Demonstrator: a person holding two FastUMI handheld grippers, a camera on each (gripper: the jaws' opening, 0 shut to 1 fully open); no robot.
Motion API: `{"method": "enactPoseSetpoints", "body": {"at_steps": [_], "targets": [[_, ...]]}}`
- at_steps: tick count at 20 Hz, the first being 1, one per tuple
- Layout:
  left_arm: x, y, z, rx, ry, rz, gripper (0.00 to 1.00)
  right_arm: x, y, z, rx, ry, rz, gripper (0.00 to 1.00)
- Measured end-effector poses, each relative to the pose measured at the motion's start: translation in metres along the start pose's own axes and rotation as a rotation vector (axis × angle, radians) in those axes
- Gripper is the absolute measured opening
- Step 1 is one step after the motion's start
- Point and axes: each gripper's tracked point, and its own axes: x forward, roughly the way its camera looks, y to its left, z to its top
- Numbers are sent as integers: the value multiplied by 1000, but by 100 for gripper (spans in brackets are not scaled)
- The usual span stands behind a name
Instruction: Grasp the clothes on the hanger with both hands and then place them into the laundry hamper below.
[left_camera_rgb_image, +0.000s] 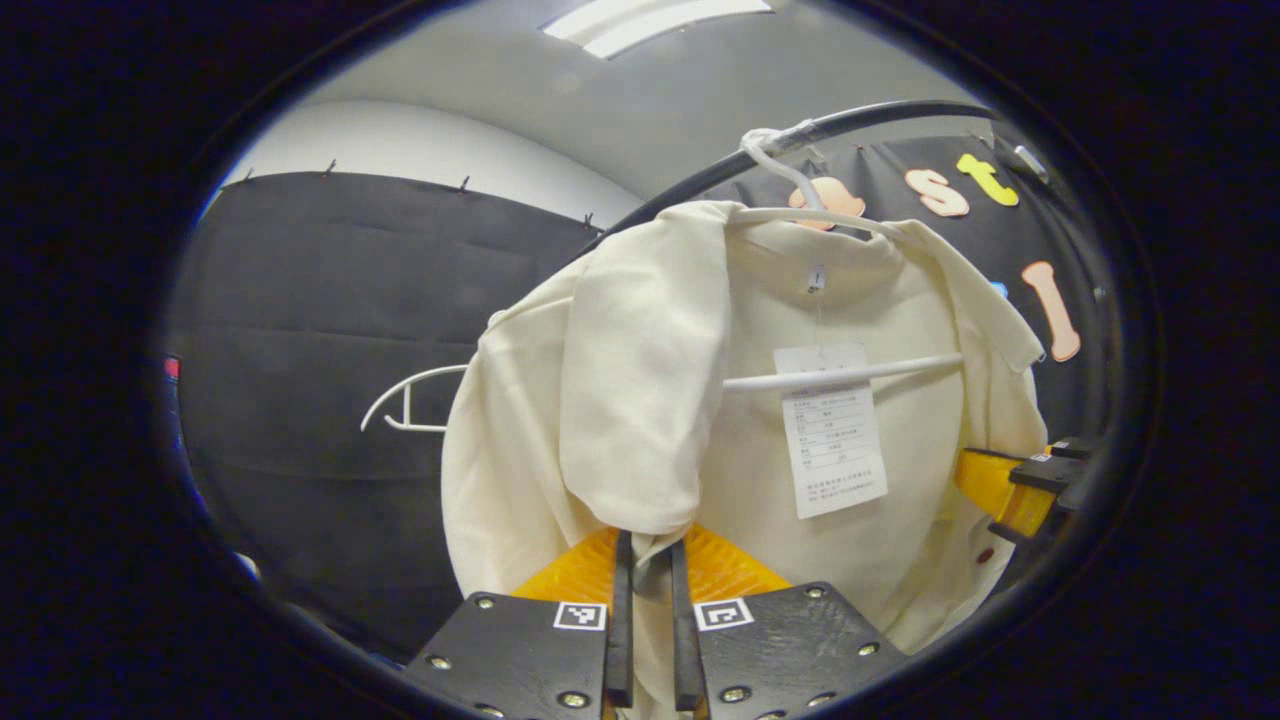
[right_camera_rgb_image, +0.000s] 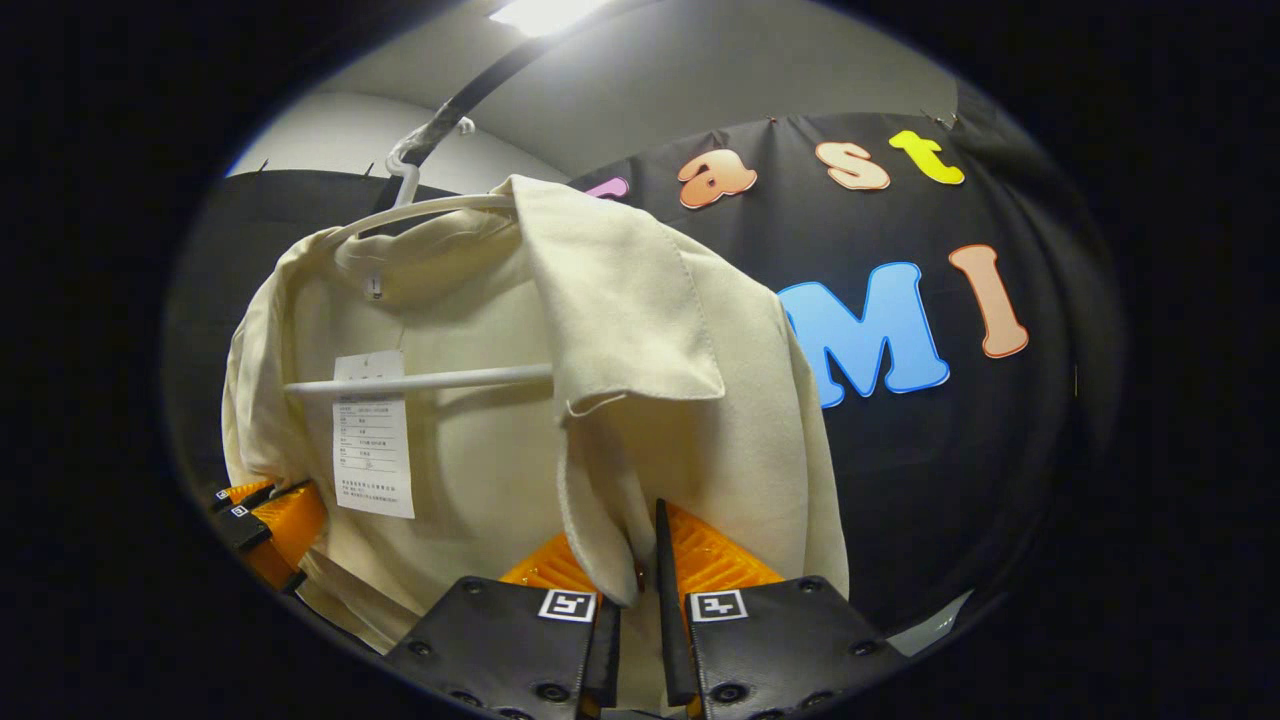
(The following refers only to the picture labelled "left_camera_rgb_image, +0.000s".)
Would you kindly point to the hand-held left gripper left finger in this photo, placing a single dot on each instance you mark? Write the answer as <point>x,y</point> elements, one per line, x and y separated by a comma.
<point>622,640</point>

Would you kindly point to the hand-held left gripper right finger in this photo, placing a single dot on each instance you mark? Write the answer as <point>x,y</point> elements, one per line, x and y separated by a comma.
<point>683,640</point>

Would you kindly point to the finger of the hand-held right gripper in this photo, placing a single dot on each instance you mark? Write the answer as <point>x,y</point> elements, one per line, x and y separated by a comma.
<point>1000,490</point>

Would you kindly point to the white clothes hanger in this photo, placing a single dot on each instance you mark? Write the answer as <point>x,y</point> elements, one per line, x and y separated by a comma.
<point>406,405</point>
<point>850,372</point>

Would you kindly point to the cream shirt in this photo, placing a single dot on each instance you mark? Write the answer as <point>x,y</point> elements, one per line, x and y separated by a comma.
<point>640,380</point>

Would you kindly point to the black clothes rack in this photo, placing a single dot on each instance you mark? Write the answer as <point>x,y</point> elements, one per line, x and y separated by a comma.
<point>850,122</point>

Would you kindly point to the red and blue object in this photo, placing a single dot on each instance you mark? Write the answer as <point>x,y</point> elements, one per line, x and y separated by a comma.
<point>172,367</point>

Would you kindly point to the ceiling light panel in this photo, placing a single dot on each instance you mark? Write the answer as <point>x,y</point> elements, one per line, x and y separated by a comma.
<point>650,20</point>

